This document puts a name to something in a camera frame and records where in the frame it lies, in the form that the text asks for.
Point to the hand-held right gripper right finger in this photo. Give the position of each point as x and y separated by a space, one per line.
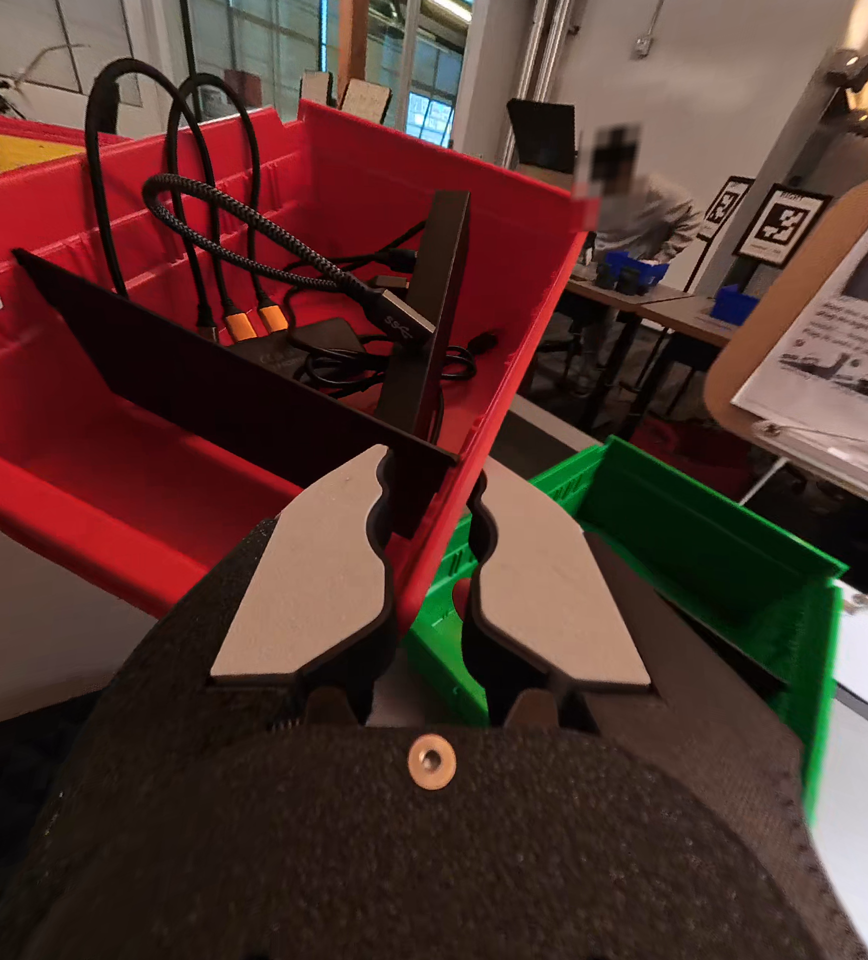
554 600

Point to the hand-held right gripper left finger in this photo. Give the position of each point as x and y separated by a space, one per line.
306 592

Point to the green plastic bin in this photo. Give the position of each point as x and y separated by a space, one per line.
704 525

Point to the red plastic bin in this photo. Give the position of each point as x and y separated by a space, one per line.
141 465

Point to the office desk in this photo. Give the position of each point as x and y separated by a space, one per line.
651 304

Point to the blue plastic bin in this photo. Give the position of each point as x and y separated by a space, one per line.
734 304
633 270

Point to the wooden instruction clipboard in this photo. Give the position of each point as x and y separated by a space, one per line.
786 300

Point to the printed instruction sheet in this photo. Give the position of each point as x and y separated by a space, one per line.
854 352

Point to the framed black-white marker sign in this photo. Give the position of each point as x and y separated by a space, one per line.
779 221
726 206

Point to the black monitor screen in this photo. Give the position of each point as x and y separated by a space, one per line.
543 135

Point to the wooden notice board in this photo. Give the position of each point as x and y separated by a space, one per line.
318 88
365 99

